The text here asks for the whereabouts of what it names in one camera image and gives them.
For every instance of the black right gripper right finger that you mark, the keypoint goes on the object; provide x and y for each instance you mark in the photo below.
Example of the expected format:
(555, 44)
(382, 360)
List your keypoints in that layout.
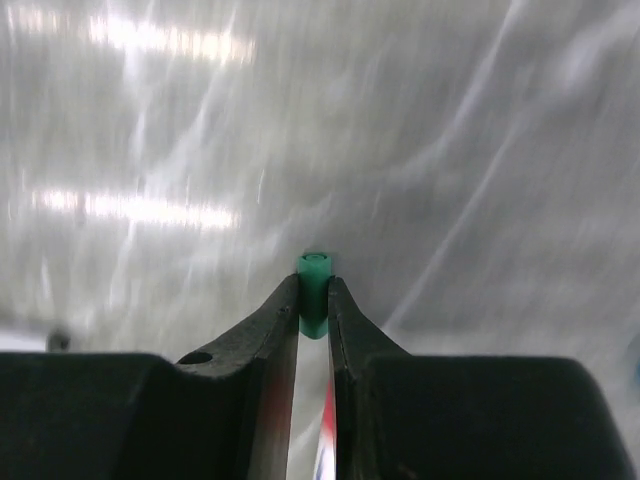
(404, 416)

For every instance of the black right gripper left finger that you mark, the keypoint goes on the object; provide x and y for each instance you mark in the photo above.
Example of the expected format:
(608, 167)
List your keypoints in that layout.
(223, 411)

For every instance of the green pen cap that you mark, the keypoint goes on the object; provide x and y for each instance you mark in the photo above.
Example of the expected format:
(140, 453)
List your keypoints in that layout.
(314, 271)

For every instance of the white marker with red tip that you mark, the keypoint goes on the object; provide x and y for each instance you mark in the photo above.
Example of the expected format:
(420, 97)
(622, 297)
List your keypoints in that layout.
(325, 462)

